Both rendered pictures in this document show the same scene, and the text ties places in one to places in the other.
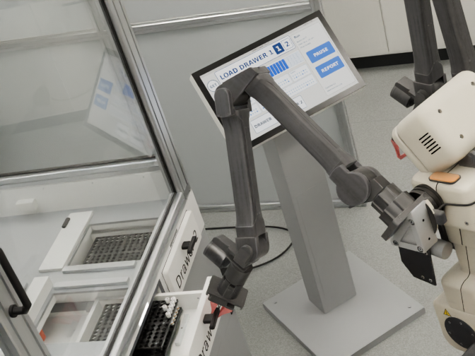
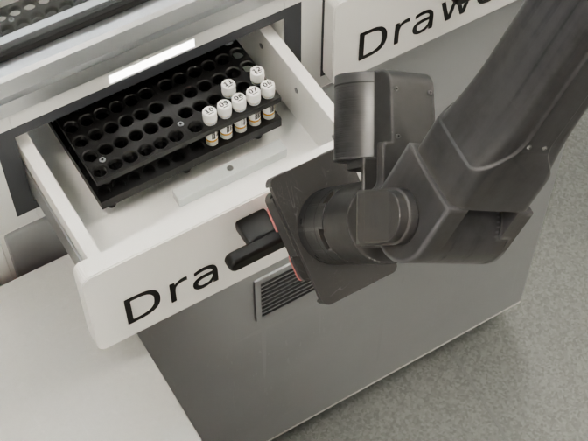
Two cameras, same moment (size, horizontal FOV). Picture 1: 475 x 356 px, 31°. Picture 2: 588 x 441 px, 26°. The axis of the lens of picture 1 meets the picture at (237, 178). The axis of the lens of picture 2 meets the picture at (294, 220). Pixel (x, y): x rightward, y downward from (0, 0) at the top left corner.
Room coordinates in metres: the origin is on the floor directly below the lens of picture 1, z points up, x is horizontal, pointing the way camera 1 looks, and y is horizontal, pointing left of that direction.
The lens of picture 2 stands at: (1.26, -0.18, 1.74)
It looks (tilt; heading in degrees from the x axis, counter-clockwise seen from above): 55 degrees down; 38
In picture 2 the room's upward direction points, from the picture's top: straight up
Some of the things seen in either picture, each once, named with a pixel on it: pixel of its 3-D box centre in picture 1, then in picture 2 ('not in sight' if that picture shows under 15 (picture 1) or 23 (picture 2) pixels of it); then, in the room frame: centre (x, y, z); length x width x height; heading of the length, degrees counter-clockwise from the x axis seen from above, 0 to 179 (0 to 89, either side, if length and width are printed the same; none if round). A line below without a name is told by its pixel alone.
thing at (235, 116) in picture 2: (167, 323); (185, 133); (1.73, 0.30, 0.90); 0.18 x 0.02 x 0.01; 159
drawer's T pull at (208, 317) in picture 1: (210, 318); (260, 233); (1.69, 0.18, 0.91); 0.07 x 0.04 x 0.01; 159
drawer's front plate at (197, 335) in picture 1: (204, 328); (245, 232); (1.70, 0.21, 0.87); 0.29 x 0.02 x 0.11; 159
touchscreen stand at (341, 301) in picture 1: (314, 211); not in sight; (2.55, -0.23, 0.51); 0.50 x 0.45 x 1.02; 20
